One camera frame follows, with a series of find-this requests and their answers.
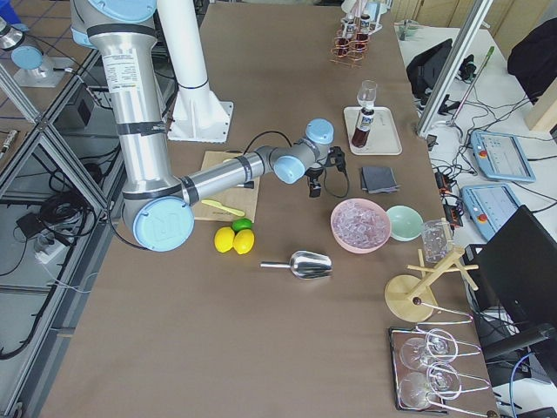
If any teach pendant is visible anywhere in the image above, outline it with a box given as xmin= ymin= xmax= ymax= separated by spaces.
xmin=460 ymin=183 xmax=521 ymax=240
xmin=470 ymin=130 xmax=536 ymax=183

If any teach pendant near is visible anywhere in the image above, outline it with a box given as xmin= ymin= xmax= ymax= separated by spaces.
xmin=460 ymin=183 xmax=521 ymax=240

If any wooden cutting board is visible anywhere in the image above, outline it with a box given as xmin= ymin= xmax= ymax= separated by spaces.
xmin=192 ymin=151 xmax=260 ymax=222

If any wooden glass stand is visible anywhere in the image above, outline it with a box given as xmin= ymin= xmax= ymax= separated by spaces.
xmin=385 ymin=218 xmax=479 ymax=323

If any teach pendant far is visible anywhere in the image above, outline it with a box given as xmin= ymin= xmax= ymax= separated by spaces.
xmin=470 ymin=130 xmax=536 ymax=183

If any clear measuring beaker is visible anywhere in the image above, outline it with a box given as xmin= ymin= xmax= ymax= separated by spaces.
xmin=421 ymin=219 xmax=453 ymax=263

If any green bowl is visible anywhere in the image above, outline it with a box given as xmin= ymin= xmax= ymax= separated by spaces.
xmin=386 ymin=206 xmax=423 ymax=242

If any blue cup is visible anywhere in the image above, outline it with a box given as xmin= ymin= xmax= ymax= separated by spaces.
xmin=366 ymin=0 xmax=382 ymax=21

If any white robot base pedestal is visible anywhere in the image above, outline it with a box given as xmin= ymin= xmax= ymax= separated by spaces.
xmin=157 ymin=0 xmax=233 ymax=144

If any hanging wine glass lower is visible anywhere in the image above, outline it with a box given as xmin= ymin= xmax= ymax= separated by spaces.
xmin=398 ymin=361 xmax=491 ymax=410

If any cream rabbit tray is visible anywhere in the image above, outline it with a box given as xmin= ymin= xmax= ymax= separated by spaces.
xmin=343 ymin=106 xmax=402 ymax=156

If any steel ice scoop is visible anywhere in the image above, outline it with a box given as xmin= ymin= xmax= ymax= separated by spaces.
xmin=259 ymin=250 xmax=332 ymax=280

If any clear wine glass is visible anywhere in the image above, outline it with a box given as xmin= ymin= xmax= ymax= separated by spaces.
xmin=357 ymin=80 xmax=378 ymax=110

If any steel cylinder muddler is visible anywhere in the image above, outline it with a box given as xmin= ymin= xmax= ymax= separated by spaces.
xmin=237 ymin=181 xmax=255 ymax=189

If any lower yellow lemon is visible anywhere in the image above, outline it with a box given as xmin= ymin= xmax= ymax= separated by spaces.
xmin=232 ymin=229 xmax=255 ymax=255

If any hanging wine glass upper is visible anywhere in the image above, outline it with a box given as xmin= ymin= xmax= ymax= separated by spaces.
xmin=399 ymin=328 xmax=481 ymax=371

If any white cup rack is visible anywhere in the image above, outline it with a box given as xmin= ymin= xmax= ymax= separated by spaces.
xmin=352 ymin=16 xmax=382 ymax=37

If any green lime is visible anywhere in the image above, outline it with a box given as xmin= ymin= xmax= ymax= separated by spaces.
xmin=232 ymin=218 xmax=252 ymax=233

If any aluminium frame post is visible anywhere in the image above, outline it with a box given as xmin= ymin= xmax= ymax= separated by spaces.
xmin=416 ymin=0 xmax=493 ymax=138

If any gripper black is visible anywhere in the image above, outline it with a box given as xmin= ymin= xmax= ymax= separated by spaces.
xmin=305 ymin=146 xmax=346 ymax=198

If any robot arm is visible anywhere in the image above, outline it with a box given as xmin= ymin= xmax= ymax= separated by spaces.
xmin=70 ymin=1 xmax=333 ymax=252

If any black glass holder tray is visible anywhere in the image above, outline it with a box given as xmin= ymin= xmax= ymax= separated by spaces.
xmin=388 ymin=326 xmax=493 ymax=411

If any tea bottle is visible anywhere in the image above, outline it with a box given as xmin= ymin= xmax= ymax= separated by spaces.
xmin=335 ymin=14 xmax=355 ymax=57
xmin=352 ymin=11 xmax=371 ymax=55
xmin=351 ymin=104 xmax=375 ymax=148

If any upper yellow lemon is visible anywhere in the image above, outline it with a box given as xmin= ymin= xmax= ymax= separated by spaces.
xmin=213 ymin=226 xmax=236 ymax=253

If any copper wire bottle basket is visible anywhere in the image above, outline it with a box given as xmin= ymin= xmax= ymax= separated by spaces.
xmin=329 ymin=0 xmax=373 ymax=66

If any pink bowl of ice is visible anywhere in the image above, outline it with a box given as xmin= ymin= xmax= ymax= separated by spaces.
xmin=330 ymin=199 xmax=391 ymax=254

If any white cup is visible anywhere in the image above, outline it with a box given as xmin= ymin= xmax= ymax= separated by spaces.
xmin=341 ymin=0 xmax=356 ymax=14

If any grey folded cloth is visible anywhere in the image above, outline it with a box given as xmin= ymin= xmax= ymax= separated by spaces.
xmin=360 ymin=166 xmax=399 ymax=194

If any hanging wine glass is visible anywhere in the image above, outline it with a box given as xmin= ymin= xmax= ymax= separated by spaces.
xmin=399 ymin=328 xmax=481 ymax=371
xmin=398 ymin=361 xmax=491 ymax=410

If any yellow lemon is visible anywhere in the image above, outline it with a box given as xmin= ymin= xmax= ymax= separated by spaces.
xmin=232 ymin=229 xmax=255 ymax=255
xmin=213 ymin=226 xmax=236 ymax=253

